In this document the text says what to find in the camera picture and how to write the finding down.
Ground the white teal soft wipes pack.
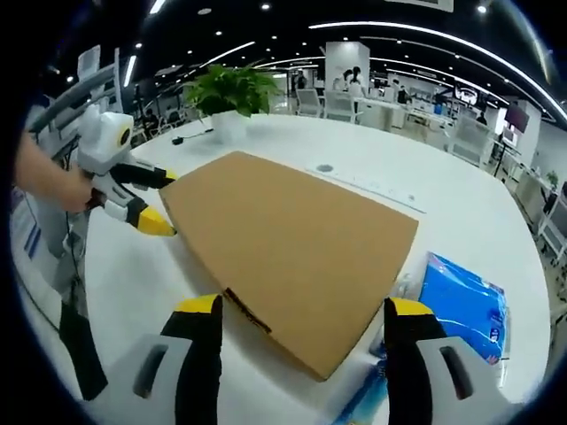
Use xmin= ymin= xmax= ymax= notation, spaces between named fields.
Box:
xmin=331 ymin=344 xmax=392 ymax=425

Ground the white square pillar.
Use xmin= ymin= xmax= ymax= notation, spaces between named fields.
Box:
xmin=325 ymin=41 xmax=371 ymax=97

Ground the table cable cover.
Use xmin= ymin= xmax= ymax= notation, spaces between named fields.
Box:
xmin=305 ymin=162 xmax=426 ymax=214

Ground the black puck with cable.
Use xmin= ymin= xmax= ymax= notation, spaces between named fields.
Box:
xmin=171 ymin=127 xmax=214 ymax=146

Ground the grey metal frame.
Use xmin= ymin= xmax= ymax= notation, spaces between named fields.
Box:
xmin=28 ymin=46 xmax=123 ymax=134

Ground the blue white wall poster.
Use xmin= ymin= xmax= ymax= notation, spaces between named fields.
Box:
xmin=11 ymin=188 xmax=43 ymax=262

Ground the ceiling air conditioner vent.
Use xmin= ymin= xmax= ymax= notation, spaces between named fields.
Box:
xmin=384 ymin=0 xmax=455 ymax=12

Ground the potted green plant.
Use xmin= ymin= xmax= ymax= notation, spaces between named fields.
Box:
xmin=183 ymin=64 xmax=284 ymax=145

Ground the dark red wall monitor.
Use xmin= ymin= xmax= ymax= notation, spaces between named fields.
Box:
xmin=504 ymin=101 xmax=531 ymax=134

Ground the person's left hand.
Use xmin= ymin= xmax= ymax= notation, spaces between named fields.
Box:
xmin=50 ymin=158 xmax=97 ymax=214

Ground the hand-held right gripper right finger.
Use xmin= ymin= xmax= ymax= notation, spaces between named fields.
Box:
xmin=383 ymin=297 xmax=524 ymax=425

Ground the blue soft packet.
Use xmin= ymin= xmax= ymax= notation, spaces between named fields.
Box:
xmin=418 ymin=251 xmax=509 ymax=365

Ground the white office chair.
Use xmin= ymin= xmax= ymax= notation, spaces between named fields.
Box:
xmin=538 ymin=185 xmax=567 ymax=267
xmin=324 ymin=90 xmax=359 ymax=124
xmin=447 ymin=115 xmax=493 ymax=168
xmin=295 ymin=88 xmax=323 ymax=117

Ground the brown cardboard shoe box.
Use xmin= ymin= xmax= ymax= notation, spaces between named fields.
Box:
xmin=158 ymin=150 xmax=420 ymax=382

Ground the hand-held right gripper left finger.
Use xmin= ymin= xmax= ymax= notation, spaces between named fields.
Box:
xmin=86 ymin=293 xmax=223 ymax=425

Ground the wall screen with car picture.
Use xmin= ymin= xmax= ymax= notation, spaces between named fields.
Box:
xmin=451 ymin=79 xmax=483 ymax=106

